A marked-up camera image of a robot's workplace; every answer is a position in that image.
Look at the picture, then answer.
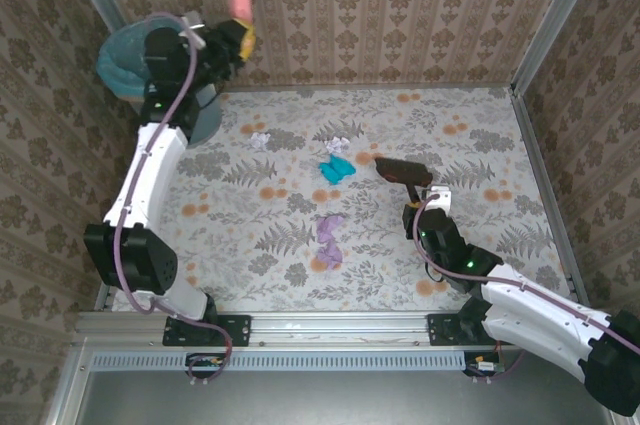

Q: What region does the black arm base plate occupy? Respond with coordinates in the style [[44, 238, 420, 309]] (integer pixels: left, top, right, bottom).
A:
[[163, 313, 251, 348], [427, 313, 501, 346]]

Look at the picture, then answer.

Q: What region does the slotted grey cable duct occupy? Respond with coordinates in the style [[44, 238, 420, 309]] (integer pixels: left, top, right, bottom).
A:
[[92, 350, 474, 372]]

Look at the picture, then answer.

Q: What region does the dark brown hand brush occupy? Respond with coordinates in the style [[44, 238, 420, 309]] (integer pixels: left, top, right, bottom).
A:
[[373, 156, 434, 201]]

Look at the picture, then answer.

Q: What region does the floral print tablecloth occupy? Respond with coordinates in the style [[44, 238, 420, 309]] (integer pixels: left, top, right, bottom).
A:
[[112, 87, 574, 314]]

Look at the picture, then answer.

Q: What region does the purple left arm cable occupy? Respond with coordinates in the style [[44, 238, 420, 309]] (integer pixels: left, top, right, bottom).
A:
[[113, 12, 234, 386]]

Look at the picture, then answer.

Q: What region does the aluminium lower frame bar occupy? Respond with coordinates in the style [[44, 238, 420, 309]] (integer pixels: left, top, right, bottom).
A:
[[42, 344, 96, 425]]

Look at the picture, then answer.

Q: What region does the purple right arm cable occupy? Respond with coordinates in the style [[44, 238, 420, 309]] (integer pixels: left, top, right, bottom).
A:
[[402, 194, 640, 346]]

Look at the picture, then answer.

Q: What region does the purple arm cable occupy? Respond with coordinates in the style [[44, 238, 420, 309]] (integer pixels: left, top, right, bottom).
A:
[[113, 12, 234, 386], [402, 194, 640, 346]]

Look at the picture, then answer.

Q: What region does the long aluminium base rail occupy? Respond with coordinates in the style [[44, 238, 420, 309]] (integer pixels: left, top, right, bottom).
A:
[[74, 311, 506, 347]]

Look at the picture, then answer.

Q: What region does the small circuit board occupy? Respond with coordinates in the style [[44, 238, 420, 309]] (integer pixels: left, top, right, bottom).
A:
[[187, 352, 226, 379], [464, 352, 504, 377]]

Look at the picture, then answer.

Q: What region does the aluminium side rail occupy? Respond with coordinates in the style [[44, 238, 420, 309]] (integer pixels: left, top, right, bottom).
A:
[[508, 87, 591, 309], [94, 282, 119, 314]]

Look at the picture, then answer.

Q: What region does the large teal paper scrap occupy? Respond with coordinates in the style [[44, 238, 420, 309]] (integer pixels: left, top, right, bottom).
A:
[[318, 154, 357, 186]]

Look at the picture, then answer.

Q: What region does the purple paper scrap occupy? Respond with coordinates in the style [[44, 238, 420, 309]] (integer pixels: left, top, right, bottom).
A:
[[317, 242, 344, 270], [315, 214, 346, 246]]

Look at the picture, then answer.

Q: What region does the blue-grey ribbed waste bin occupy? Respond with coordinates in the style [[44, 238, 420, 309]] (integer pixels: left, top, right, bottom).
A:
[[96, 14, 224, 147]]

